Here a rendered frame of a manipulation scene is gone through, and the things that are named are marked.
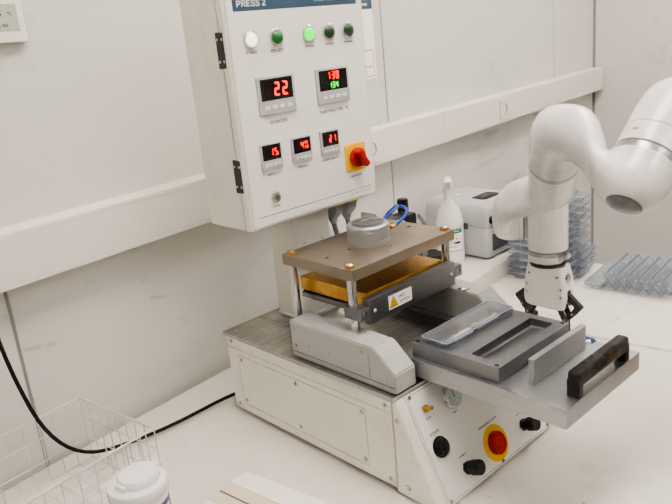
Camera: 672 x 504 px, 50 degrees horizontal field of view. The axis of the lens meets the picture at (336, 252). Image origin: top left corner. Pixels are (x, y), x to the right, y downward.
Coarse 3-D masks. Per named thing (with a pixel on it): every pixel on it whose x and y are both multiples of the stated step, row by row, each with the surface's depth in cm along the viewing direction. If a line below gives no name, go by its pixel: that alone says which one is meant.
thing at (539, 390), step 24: (576, 336) 109; (528, 360) 102; (552, 360) 105; (576, 360) 109; (456, 384) 109; (480, 384) 105; (504, 384) 104; (528, 384) 103; (552, 384) 102; (600, 384) 101; (528, 408) 100; (552, 408) 97; (576, 408) 97
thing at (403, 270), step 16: (416, 256) 136; (384, 272) 129; (400, 272) 128; (416, 272) 128; (304, 288) 131; (320, 288) 128; (336, 288) 125; (368, 288) 122; (384, 288) 122; (336, 304) 126
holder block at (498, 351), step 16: (512, 320) 119; (528, 320) 119; (544, 320) 118; (480, 336) 114; (496, 336) 114; (512, 336) 116; (528, 336) 116; (544, 336) 112; (560, 336) 115; (416, 352) 115; (432, 352) 112; (448, 352) 110; (464, 352) 109; (480, 352) 110; (496, 352) 112; (512, 352) 108; (528, 352) 108; (464, 368) 108; (480, 368) 106; (496, 368) 103; (512, 368) 106
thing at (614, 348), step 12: (624, 336) 106; (600, 348) 103; (612, 348) 103; (624, 348) 105; (588, 360) 100; (600, 360) 100; (612, 360) 103; (624, 360) 106; (576, 372) 97; (588, 372) 98; (576, 384) 97; (576, 396) 98
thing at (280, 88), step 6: (264, 84) 124; (270, 84) 125; (276, 84) 126; (282, 84) 127; (288, 84) 128; (270, 90) 125; (276, 90) 126; (282, 90) 127; (288, 90) 128; (270, 96) 125; (276, 96) 126
